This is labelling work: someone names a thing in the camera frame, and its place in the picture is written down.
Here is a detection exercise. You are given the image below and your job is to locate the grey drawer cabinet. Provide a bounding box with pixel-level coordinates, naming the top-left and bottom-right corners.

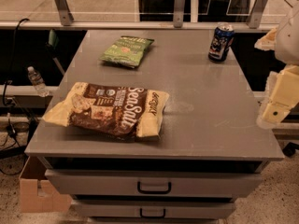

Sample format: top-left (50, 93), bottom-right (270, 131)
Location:
top-left (26, 30), bottom-right (283, 224)

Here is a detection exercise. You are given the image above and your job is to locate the clear plastic water bottle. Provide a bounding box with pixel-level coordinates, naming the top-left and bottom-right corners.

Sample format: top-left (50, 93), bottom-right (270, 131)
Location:
top-left (27, 66), bottom-right (50, 97)

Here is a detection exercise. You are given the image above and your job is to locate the grey drawer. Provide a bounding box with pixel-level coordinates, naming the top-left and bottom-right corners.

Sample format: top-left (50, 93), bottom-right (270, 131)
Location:
top-left (46, 169), bottom-right (263, 198)
top-left (72, 200), bottom-right (235, 219)

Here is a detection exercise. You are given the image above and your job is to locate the black cable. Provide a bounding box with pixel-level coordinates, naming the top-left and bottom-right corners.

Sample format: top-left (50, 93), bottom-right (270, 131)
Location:
top-left (1, 17), bottom-right (31, 107)

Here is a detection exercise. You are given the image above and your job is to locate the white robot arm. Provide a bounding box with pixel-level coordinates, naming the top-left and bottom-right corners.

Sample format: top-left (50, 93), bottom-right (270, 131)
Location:
top-left (254, 4), bottom-right (299, 129)

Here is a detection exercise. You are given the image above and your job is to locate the green jalapeno chip bag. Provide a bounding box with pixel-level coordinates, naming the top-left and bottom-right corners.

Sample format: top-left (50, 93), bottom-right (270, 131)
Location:
top-left (100, 35), bottom-right (154, 68)

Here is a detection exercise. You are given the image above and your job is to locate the green handled tool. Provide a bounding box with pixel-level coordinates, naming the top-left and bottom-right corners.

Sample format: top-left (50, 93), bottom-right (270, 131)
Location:
top-left (46, 29), bottom-right (64, 75)

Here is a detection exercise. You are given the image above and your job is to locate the right metal bracket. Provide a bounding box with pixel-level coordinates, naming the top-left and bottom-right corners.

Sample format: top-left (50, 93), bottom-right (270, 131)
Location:
top-left (247, 0), bottom-right (268, 29)

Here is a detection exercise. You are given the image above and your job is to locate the left metal bracket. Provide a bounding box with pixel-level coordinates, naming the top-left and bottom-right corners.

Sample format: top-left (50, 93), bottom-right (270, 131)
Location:
top-left (54, 0), bottom-right (74, 26)

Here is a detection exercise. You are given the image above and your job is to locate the blue soda can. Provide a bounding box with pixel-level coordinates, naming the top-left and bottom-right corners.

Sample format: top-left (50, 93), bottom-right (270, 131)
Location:
top-left (208, 22), bottom-right (235, 63)

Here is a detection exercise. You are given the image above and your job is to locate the upper grey drawer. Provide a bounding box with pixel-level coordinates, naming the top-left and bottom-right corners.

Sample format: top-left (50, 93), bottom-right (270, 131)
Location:
top-left (46, 169), bottom-right (263, 198)

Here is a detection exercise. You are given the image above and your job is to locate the lower grey drawer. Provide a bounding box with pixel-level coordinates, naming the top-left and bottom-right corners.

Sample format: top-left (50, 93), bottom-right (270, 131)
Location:
top-left (72, 200), bottom-right (235, 219)

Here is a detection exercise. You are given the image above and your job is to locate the cardboard box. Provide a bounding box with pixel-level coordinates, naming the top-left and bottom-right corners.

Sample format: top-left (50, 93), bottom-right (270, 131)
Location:
top-left (19, 157), bottom-right (72, 213)

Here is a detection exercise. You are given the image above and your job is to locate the brown sea salt chip bag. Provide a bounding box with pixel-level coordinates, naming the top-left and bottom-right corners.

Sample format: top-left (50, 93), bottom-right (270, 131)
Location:
top-left (43, 82), bottom-right (169, 140)

